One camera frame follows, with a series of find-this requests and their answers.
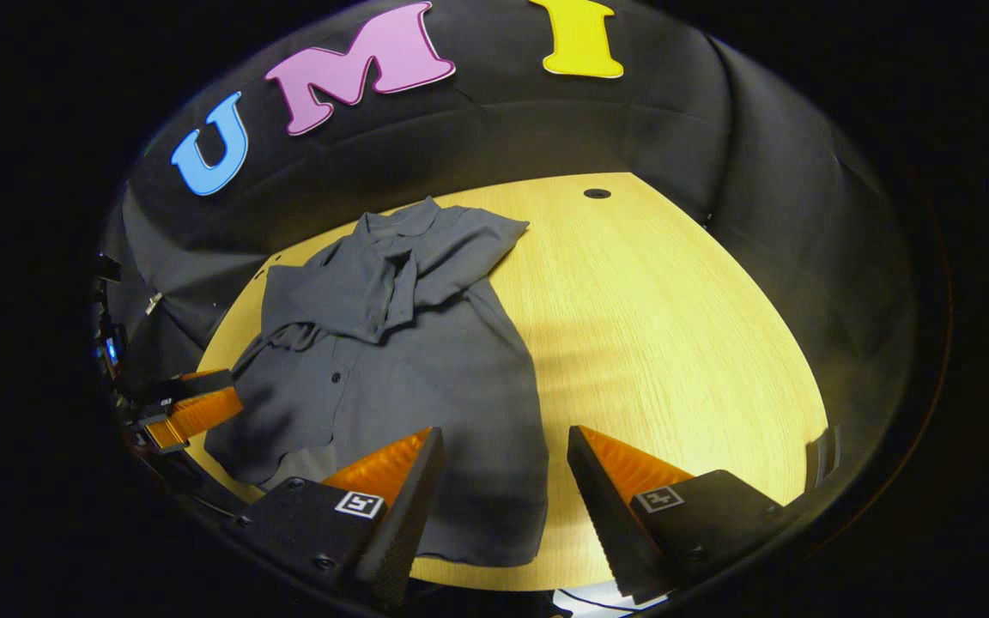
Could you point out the white cloth clip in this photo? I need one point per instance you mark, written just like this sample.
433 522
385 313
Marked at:
154 304

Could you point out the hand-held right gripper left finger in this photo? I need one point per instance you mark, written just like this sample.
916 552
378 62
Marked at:
409 515

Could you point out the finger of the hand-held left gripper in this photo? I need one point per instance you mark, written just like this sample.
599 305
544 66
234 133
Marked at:
194 384
203 412

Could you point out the grey button shirt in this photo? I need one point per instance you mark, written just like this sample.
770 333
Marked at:
426 369

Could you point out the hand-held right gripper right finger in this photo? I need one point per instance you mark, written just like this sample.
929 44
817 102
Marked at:
602 515

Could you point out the black backdrop cloth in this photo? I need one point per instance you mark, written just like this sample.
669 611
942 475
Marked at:
546 129

